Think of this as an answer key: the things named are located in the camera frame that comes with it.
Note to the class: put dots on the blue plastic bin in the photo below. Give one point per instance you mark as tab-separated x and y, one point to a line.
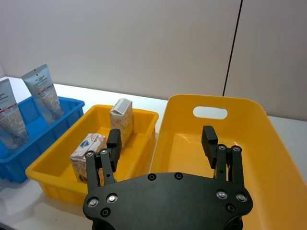
28	115

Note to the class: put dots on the tall patterned paper carton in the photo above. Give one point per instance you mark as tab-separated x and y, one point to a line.
123	119

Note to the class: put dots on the large yellow plastic basket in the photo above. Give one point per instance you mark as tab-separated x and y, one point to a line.
263	153

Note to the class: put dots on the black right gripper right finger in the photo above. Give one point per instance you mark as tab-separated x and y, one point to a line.
209	143

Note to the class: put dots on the patterned carton with blue emblem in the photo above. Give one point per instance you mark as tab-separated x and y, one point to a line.
82	153

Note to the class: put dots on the grey cosmetic tube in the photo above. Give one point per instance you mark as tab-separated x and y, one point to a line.
10	119
44	95

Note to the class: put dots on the small yellow plastic bin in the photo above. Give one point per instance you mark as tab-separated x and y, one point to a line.
57	165

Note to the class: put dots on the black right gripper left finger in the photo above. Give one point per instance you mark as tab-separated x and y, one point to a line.
114	146

